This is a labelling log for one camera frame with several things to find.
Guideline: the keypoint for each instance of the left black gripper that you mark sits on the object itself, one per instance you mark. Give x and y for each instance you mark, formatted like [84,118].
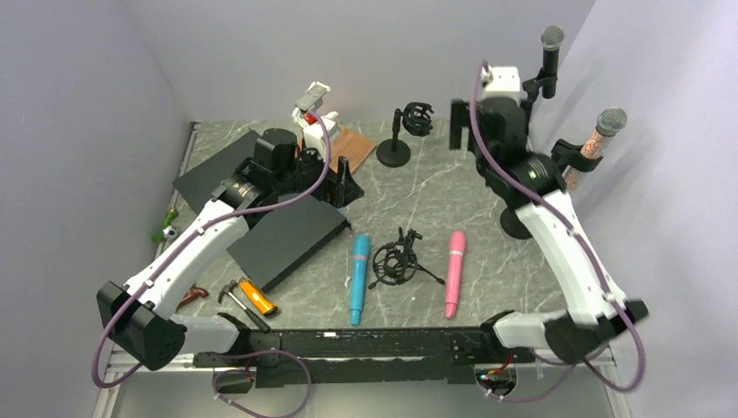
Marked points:
[338,189]

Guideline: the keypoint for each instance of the silver white bracket stand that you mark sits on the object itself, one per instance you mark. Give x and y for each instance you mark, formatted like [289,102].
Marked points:
[311,100]

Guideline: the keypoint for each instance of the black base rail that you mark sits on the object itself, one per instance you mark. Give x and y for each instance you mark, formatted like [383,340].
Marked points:
[358,355]

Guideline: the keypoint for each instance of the green valve fitting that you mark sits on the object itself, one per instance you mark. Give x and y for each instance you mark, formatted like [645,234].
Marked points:
[166,230]

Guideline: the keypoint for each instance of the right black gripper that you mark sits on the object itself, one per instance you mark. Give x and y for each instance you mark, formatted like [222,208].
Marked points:
[461,118]

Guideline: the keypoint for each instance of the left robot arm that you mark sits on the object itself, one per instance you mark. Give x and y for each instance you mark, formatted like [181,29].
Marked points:
[141,316]

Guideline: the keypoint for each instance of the black microphone silver grille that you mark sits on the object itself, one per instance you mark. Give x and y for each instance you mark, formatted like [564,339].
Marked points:
[551,40]

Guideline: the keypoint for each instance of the black tripod shock-mount stand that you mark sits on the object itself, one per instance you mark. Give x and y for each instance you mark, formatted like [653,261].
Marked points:
[395,263]

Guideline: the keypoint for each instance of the glitter microphone silver grille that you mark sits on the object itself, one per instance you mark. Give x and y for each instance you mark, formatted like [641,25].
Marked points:
[594,144]

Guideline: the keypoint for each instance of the dark grey rack unit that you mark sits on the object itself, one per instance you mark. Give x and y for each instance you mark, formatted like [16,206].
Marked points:
[284,239]

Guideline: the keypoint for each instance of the orange utility knife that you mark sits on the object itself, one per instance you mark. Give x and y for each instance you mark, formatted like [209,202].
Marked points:
[255,295]

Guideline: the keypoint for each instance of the round-base stand black mic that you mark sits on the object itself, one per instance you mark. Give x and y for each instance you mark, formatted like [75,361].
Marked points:
[536,86]

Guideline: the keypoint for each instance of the round-base stand glitter mic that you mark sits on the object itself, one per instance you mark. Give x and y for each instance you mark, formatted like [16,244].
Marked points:
[543,175]

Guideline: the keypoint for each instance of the blue microphone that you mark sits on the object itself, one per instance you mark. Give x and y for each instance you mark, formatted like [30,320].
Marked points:
[360,253]

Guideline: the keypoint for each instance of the round-base stand with shock mount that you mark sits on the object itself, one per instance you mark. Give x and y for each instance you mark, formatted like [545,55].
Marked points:
[416,119]

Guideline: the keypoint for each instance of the wooden board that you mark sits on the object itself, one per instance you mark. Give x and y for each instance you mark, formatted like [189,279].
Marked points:
[352,145]

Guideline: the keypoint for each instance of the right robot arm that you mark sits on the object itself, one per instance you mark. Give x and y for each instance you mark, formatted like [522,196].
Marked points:
[540,208]

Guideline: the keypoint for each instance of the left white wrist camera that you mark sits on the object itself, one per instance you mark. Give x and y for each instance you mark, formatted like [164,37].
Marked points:
[313,133]

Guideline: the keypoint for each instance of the pink microphone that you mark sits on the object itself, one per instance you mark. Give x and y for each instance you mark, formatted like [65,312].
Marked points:
[456,253]

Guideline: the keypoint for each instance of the small black hammer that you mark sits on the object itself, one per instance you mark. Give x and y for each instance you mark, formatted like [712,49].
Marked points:
[228,291]

